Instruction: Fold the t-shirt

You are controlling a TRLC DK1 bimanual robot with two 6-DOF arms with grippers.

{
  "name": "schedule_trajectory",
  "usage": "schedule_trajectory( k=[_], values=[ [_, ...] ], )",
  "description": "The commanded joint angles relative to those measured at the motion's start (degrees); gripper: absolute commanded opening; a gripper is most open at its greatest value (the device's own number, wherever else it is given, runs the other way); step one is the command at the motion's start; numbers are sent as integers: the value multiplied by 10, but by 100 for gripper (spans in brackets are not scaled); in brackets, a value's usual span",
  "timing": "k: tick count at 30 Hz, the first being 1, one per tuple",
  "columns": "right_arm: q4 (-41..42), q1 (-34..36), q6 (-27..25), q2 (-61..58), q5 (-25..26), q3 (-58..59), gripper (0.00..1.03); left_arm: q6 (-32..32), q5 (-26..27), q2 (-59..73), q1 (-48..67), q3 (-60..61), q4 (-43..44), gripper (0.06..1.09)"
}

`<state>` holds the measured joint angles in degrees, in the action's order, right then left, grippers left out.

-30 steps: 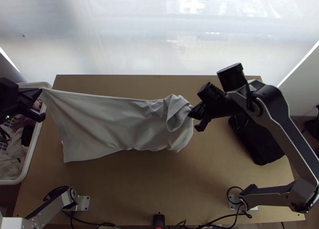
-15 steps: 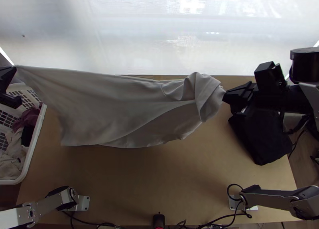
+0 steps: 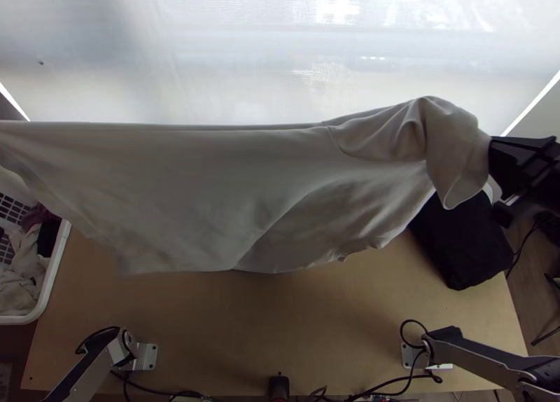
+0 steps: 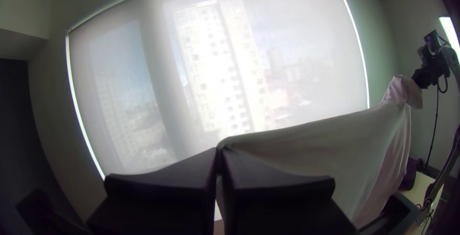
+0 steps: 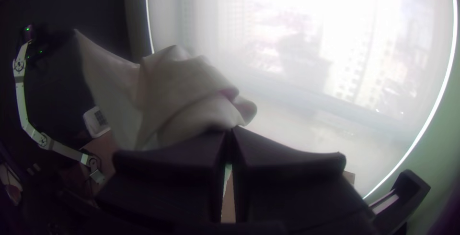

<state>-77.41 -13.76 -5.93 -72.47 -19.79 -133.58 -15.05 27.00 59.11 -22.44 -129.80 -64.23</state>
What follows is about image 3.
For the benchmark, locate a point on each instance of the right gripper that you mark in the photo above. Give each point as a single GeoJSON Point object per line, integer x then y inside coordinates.
{"type": "Point", "coordinates": [520, 157]}

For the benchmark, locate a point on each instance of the white t-shirt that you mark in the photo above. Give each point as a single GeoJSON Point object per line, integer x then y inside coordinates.
{"type": "Point", "coordinates": [218, 187]}

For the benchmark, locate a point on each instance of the pile of folded clothes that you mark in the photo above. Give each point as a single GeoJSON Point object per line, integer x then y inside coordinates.
{"type": "Point", "coordinates": [468, 249]}

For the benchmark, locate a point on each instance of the white window blind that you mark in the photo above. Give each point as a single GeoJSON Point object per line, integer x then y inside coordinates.
{"type": "Point", "coordinates": [262, 47]}

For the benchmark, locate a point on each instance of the white laundry basket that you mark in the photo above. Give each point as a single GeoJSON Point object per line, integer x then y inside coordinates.
{"type": "Point", "coordinates": [51, 270]}

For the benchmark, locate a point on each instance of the heap of clothes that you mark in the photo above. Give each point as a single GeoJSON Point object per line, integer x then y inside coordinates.
{"type": "Point", "coordinates": [19, 270]}

